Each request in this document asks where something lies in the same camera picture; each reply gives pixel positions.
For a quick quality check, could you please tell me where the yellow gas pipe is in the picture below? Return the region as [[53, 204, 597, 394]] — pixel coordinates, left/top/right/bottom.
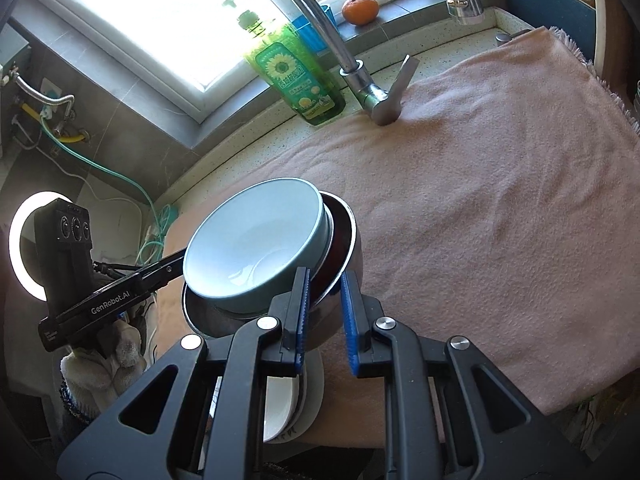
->
[[20, 102, 88, 143]]

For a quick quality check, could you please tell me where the pink floral deep plate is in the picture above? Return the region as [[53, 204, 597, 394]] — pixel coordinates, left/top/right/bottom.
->
[[285, 360, 308, 438]]

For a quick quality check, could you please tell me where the blue plastic cup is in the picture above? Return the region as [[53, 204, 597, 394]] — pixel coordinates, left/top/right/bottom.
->
[[291, 4, 338, 53]]

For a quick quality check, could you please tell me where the light blue bowl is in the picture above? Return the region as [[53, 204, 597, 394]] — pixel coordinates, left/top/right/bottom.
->
[[182, 178, 335, 315]]

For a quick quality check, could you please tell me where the large steel bowl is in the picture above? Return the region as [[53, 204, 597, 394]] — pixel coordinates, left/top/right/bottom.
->
[[181, 191, 362, 353]]

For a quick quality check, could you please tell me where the green dish soap bottle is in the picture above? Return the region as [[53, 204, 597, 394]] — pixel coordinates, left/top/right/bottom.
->
[[222, 0, 347, 127]]

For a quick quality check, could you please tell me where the metal flexible pipe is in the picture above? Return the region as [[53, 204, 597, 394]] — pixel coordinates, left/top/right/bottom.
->
[[12, 72, 76, 116]]

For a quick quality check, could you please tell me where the ring light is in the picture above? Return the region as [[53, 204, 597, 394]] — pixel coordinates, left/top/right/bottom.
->
[[9, 191, 71, 303]]

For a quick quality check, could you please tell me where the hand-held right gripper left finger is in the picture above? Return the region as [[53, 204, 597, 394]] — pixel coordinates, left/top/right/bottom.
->
[[57, 266, 313, 480]]

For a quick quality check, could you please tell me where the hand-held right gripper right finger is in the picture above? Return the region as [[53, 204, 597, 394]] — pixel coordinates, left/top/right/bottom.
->
[[340, 271, 591, 480]]

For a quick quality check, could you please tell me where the white plate with green sprig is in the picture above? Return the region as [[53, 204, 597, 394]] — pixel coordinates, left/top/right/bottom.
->
[[262, 374, 301, 443]]

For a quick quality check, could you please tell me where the green hose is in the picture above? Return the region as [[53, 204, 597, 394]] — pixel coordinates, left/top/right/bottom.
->
[[40, 110, 176, 266]]

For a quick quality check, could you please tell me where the blue knife block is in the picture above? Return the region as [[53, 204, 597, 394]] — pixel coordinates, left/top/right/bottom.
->
[[500, 0, 608, 66]]

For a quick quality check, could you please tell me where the pink towel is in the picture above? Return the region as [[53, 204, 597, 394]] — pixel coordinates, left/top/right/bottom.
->
[[150, 25, 640, 448]]

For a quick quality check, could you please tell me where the person's left hand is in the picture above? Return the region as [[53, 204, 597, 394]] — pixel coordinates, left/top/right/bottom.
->
[[60, 322, 151, 418]]

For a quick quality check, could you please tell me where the white cable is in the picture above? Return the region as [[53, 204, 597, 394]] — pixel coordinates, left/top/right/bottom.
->
[[50, 160, 156, 241]]

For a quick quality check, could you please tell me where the orange tangerine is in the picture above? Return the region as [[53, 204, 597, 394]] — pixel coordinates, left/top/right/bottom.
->
[[342, 0, 379, 26]]

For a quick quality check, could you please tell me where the steel faucet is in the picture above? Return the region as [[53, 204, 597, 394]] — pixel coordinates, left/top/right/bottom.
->
[[265, 0, 421, 127]]

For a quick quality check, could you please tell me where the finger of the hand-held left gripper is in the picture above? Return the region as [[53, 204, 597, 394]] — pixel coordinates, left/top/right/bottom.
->
[[107, 249, 188, 286]]

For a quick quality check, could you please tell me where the wooden shelf unit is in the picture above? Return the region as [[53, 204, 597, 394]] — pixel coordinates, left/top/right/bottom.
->
[[592, 0, 640, 136]]

